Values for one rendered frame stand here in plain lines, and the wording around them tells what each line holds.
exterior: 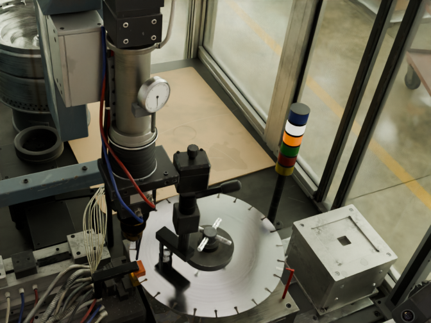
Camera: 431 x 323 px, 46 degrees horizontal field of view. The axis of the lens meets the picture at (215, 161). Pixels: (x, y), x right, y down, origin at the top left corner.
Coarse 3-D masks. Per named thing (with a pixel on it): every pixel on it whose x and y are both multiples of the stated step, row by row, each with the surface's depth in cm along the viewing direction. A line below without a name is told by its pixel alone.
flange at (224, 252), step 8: (224, 232) 112; (192, 240) 109; (200, 240) 107; (216, 240) 108; (232, 240) 110; (208, 248) 106; (216, 248) 107; (224, 248) 108; (232, 248) 109; (192, 256) 106; (200, 256) 106; (208, 256) 106; (216, 256) 106; (224, 256) 107; (192, 264) 106; (200, 264) 105; (208, 264) 105; (216, 264) 105; (224, 264) 106
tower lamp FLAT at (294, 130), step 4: (288, 120) 116; (288, 124) 116; (292, 124) 115; (304, 124) 115; (288, 128) 117; (292, 128) 116; (296, 128) 115; (300, 128) 116; (304, 128) 116; (288, 132) 117; (292, 132) 116; (296, 132) 116; (300, 132) 116; (296, 136) 117
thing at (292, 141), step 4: (284, 132) 119; (284, 136) 119; (288, 136) 118; (292, 136) 117; (300, 136) 117; (284, 140) 119; (288, 140) 118; (292, 140) 118; (296, 140) 118; (300, 140) 119; (288, 144) 119; (292, 144) 119; (296, 144) 119
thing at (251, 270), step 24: (168, 216) 114; (216, 216) 116; (240, 216) 117; (264, 216) 118; (144, 240) 109; (240, 240) 112; (264, 240) 112; (144, 264) 104; (168, 264) 105; (240, 264) 107; (264, 264) 107; (144, 288) 100; (168, 288) 101; (192, 288) 101; (216, 288) 102; (240, 288) 102; (264, 288) 103; (192, 312) 97; (240, 312) 98
